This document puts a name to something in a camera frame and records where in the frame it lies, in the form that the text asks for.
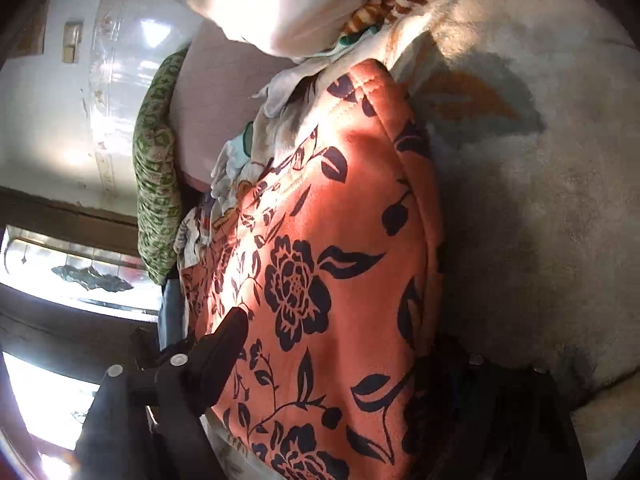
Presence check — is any orange floral shirt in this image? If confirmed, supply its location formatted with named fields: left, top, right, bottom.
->
left=179, top=57, right=447, bottom=480

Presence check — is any beige wall switch panel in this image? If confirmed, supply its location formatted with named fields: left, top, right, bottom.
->
left=61, top=21, right=84, bottom=64

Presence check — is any white leaf-print blanket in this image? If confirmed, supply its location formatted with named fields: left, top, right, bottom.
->
left=172, top=0, right=640, bottom=480

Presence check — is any blue cloth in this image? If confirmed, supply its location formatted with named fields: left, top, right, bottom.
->
left=158, top=279, right=190, bottom=352

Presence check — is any white crumpled cloth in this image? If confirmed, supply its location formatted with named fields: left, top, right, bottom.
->
left=251, top=56, right=328, bottom=117

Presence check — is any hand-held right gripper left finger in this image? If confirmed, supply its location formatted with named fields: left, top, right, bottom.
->
left=75, top=306, right=250, bottom=480

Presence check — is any grey pillow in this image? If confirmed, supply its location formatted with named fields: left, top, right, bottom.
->
left=184, top=0, right=401, bottom=59

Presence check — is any pink mattress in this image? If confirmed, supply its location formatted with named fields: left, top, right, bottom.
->
left=169, top=24, right=291, bottom=193

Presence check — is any white and teal sock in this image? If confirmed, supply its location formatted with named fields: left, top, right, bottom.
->
left=210, top=121, right=262, bottom=197

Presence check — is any stained glass window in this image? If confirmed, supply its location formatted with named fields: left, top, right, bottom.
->
left=0, top=224, right=162, bottom=461

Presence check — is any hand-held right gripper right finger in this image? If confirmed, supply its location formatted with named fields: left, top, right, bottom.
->
left=412, top=337, right=587, bottom=480

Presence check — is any green patterned pillow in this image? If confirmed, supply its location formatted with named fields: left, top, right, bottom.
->
left=131, top=49, right=190, bottom=287

